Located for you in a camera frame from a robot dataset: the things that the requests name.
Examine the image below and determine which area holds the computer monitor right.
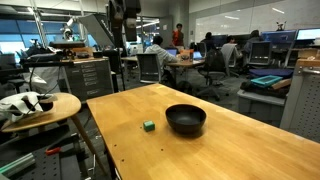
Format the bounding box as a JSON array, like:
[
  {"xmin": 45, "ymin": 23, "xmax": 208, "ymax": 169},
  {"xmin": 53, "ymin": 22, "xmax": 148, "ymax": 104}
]
[{"xmin": 296, "ymin": 28, "xmax": 320, "ymax": 40}]

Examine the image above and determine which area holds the wooden round office table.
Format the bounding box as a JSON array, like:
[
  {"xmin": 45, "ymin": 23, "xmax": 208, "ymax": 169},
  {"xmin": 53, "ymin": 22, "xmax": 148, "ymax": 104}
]
[{"xmin": 121, "ymin": 56, "xmax": 205, "ymax": 71}]

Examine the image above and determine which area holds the seated person white shirt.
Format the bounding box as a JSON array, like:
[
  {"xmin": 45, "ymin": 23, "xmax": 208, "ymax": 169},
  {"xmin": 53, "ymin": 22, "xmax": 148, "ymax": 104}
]
[{"xmin": 145, "ymin": 35, "xmax": 178, "ymax": 87}]

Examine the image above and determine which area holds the black bowl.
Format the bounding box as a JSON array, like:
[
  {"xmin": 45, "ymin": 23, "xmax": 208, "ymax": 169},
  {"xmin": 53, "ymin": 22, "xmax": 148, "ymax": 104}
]
[{"xmin": 165, "ymin": 104, "xmax": 206, "ymax": 134}]

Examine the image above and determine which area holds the grey drawer cabinet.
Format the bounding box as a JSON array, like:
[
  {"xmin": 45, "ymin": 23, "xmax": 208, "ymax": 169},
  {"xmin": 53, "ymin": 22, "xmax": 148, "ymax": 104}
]
[{"xmin": 64, "ymin": 58, "xmax": 114, "ymax": 102}]

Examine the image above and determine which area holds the grey storage bin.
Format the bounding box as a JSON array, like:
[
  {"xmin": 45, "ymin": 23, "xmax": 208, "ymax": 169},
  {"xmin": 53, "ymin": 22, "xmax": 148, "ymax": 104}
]
[{"xmin": 237, "ymin": 90, "xmax": 285, "ymax": 127}]

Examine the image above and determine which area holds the perforated grey panel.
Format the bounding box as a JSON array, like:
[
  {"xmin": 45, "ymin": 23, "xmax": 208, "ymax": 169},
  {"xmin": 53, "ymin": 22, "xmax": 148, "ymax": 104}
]
[{"xmin": 280, "ymin": 59, "xmax": 320, "ymax": 142}]

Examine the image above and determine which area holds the teal tray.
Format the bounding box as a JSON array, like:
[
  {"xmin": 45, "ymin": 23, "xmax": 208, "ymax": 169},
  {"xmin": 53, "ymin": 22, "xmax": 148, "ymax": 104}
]
[{"xmin": 251, "ymin": 75, "xmax": 282, "ymax": 87}]

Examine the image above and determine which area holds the white crumpled cloth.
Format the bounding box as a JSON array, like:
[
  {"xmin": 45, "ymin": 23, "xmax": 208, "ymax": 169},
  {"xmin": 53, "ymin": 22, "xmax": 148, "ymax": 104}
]
[{"xmin": 0, "ymin": 92, "xmax": 43, "ymax": 122}]

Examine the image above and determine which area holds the computer monitor left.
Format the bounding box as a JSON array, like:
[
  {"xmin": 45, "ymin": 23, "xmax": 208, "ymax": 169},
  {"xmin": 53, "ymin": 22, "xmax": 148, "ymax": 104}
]
[{"xmin": 261, "ymin": 30, "xmax": 296, "ymax": 44}]

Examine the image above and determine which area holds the standing person red shirt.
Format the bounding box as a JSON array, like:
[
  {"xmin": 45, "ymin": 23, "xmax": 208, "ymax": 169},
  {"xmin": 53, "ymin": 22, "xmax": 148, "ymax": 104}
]
[{"xmin": 172, "ymin": 23, "xmax": 184, "ymax": 46}]

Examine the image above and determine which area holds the round wooden side table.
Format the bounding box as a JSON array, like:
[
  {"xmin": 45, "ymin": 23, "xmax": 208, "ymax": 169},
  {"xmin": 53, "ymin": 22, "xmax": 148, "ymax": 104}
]
[{"xmin": 1, "ymin": 93, "xmax": 107, "ymax": 174}]

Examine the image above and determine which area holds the grey mesh office chair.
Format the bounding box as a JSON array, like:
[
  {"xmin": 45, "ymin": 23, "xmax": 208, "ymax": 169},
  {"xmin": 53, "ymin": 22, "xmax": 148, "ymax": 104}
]
[{"xmin": 137, "ymin": 54, "xmax": 161, "ymax": 83}]

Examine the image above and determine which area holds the computer monitor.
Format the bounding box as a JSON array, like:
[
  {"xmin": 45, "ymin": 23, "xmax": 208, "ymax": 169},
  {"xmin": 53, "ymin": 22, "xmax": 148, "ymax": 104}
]
[
  {"xmin": 296, "ymin": 28, "xmax": 320, "ymax": 40},
  {"xmin": 261, "ymin": 30, "xmax": 296, "ymax": 44}
]

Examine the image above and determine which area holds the black office chair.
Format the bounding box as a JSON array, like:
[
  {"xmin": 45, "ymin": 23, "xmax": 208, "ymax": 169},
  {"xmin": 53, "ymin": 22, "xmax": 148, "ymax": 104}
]
[{"xmin": 197, "ymin": 49, "xmax": 228, "ymax": 101}]

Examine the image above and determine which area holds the red handled tool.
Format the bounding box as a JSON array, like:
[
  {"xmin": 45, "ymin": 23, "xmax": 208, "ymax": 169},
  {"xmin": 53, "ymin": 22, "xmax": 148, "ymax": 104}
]
[{"xmin": 45, "ymin": 147, "xmax": 61, "ymax": 156}]

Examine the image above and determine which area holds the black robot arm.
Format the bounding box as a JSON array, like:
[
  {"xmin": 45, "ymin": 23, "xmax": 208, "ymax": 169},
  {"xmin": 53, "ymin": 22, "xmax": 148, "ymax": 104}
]
[{"xmin": 108, "ymin": 0, "xmax": 141, "ymax": 48}]

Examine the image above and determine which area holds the green block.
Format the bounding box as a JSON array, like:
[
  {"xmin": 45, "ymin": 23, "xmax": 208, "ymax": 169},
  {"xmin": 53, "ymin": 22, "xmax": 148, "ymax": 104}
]
[{"xmin": 143, "ymin": 120, "xmax": 155, "ymax": 132}]

